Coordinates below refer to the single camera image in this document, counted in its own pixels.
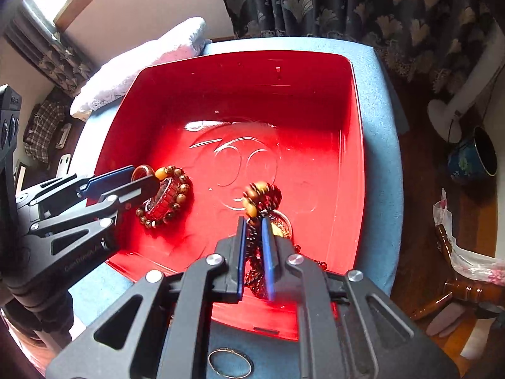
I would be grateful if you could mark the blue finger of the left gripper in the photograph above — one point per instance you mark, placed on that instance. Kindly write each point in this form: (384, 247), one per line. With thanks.
(132, 194)
(99, 184)

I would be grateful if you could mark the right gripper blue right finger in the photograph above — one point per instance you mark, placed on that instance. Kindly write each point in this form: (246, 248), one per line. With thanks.
(270, 257)

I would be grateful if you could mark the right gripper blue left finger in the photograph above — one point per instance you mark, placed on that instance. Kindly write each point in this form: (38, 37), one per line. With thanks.
(241, 239)

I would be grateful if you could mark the thin silver bangle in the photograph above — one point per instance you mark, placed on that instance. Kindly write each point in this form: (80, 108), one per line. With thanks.
(230, 363)

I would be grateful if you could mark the white bathroom scale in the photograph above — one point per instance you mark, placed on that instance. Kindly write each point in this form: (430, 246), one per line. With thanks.
(63, 165)

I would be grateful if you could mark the plaid cloth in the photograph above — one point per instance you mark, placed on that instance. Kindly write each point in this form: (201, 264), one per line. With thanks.
(41, 127)

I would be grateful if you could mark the red tin box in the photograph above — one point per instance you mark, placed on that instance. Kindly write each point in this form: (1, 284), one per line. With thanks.
(290, 118)

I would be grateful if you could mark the white folded towel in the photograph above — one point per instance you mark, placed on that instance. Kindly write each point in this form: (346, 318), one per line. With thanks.
(112, 81)

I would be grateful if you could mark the wooden chair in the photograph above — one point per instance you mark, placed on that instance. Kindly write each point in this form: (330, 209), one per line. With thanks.
(463, 290)

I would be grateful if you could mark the white standing fan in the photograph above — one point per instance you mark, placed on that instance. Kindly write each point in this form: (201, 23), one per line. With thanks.
(445, 118)

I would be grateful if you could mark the blue patterned pot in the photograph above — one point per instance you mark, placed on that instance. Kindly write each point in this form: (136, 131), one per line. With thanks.
(473, 159)

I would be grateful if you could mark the plastic bag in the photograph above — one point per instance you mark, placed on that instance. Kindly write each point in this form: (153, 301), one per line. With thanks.
(462, 251)

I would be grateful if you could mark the dark patterned curtain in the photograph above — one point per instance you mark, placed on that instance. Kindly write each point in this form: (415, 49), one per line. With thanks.
(442, 39)

